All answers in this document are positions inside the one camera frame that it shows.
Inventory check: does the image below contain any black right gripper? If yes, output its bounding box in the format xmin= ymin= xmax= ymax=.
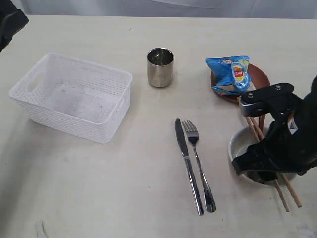
xmin=232 ymin=80 xmax=317 ymax=175

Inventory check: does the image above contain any brown wooden spoon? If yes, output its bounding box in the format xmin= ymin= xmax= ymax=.
xmin=247 ymin=114 xmax=267 ymax=183

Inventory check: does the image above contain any brown wooden chopstick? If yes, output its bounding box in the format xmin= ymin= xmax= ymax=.
xmin=255 ymin=122 xmax=302 ymax=208
xmin=246 ymin=117 xmax=290 ymax=212

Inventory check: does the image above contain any brown round plate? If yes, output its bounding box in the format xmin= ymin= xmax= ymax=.
xmin=213 ymin=63 xmax=270 ymax=105

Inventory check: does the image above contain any blue chip bag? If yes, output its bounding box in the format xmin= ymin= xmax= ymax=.
xmin=205 ymin=55 xmax=256 ymax=96

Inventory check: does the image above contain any silver fork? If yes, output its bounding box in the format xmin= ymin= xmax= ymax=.
xmin=182 ymin=120 xmax=216 ymax=213

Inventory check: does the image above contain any silver table knife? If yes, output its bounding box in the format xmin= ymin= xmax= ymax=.
xmin=174 ymin=118 xmax=204 ymax=216

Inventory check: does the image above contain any shiny steel cup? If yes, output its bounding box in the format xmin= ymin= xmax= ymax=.
xmin=147 ymin=48 xmax=174 ymax=88

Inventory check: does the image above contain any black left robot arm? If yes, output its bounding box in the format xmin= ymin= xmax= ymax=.
xmin=0 ymin=0 xmax=29 ymax=52

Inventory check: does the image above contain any white perforated plastic basket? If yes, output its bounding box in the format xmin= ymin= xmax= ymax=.
xmin=9 ymin=53 xmax=133 ymax=144

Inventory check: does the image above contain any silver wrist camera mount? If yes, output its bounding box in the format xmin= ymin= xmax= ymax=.
xmin=238 ymin=83 xmax=302 ymax=118

